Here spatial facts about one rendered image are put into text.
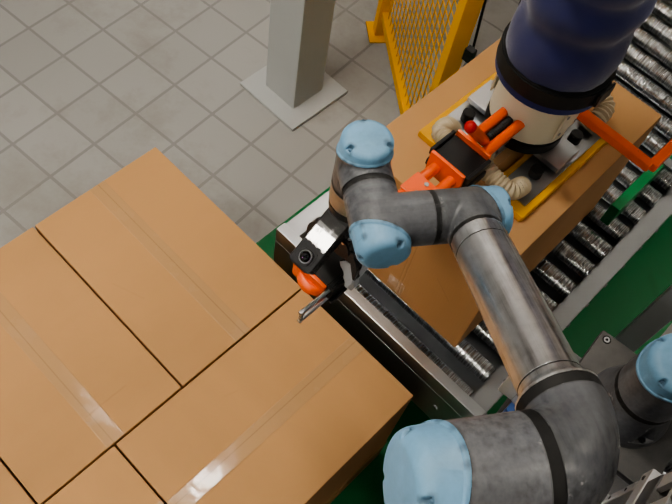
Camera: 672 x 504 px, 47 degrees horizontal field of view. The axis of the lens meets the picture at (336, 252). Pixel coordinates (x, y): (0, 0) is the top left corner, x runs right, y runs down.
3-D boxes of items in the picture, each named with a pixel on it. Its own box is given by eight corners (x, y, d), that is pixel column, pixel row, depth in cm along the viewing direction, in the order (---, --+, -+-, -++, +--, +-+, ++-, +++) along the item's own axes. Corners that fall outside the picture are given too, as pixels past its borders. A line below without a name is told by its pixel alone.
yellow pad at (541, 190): (577, 111, 176) (585, 96, 172) (612, 138, 173) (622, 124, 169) (482, 192, 162) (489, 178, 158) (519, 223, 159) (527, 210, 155)
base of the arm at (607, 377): (679, 405, 144) (707, 386, 136) (641, 466, 138) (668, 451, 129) (610, 353, 148) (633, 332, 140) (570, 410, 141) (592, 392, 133)
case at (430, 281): (481, 120, 224) (527, 16, 189) (592, 209, 213) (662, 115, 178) (336, 241, 198) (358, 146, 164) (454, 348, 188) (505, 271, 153)
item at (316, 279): (325, 245, 139) (328, 231, 135) (355, 273, 137) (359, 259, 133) (291, 273, 136) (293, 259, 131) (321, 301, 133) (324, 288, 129)
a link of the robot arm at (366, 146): (345, 166, 101) (334, 114, 105) (335, 211, 110) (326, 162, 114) (403, 162, 102) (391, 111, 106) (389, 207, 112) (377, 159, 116)
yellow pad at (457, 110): (513, 61, 181) (520, 46, 177) (546, 87, 179) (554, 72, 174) (416, 136, 167) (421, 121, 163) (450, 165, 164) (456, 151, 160)
